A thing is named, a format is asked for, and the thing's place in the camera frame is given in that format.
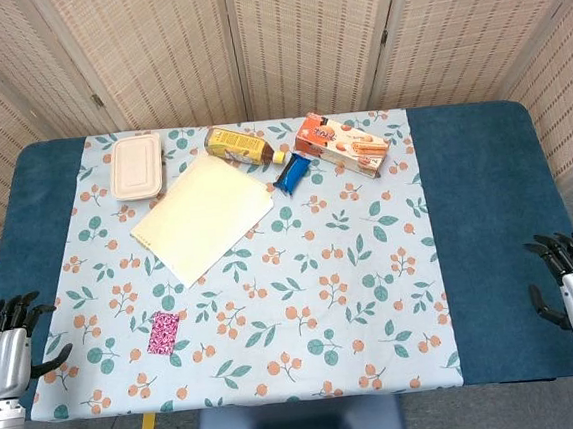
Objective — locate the grey blue seat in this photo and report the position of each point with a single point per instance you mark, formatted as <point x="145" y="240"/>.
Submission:
<point x="300" y="424"/>

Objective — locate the pink patterned cloth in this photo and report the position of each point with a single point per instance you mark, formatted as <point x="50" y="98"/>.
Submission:
<point x="164" y="333"/>

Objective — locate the orange white biscuit box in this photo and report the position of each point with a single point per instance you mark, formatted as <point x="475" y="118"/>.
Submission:
<point x="340" y="144"/>

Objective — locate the woven bamboo folding screen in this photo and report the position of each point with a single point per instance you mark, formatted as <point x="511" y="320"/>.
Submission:
<point x="301" y="37"/>

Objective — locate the floral fruit print tablecloth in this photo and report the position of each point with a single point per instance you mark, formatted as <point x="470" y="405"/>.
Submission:
<point x="297" y="284"/>

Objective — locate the cream cover notebook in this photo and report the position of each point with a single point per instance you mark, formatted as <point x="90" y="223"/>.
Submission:
<point x="202" y="222"/>

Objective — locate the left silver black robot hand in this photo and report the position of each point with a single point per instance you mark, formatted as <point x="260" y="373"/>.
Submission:
<point x="3" y="362"/>

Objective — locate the teal table cover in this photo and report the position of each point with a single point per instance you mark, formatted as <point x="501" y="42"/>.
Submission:
<point x="491" y="206"/>

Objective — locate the beige lidded lunch box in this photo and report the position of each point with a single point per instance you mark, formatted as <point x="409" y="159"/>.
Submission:
<point x="136" y="167"/>

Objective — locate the tea bottle yellow label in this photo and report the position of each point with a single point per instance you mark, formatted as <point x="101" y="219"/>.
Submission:
<point x="235" y="146"/>

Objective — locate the blue snack packet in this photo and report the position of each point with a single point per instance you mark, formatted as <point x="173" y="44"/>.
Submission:
<point x="291" y="173"/>

